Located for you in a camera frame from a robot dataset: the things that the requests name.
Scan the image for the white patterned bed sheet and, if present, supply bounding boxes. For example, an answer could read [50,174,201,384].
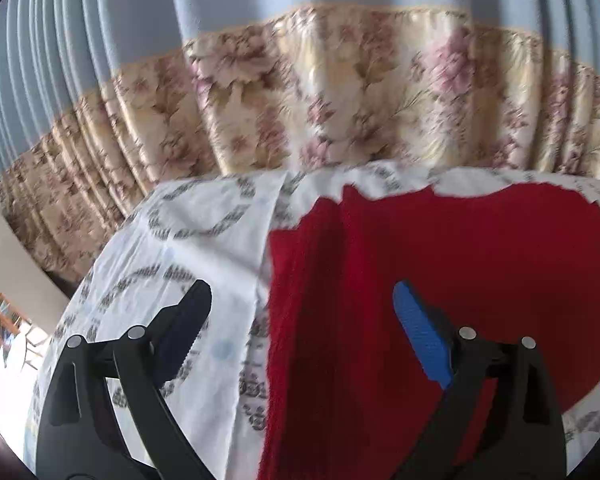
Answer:
[22,162,600,479]

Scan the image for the wooden chair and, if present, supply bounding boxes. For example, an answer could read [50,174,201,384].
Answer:
[0,288,31,351]

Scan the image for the red knitted garment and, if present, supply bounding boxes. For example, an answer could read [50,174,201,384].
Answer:
[259,184,600,479]

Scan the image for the blue floral curtain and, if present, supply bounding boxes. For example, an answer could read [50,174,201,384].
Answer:
[0,0,600,282]

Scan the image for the beige board panel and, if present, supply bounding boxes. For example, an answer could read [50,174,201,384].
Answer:
[0,211,69,334]

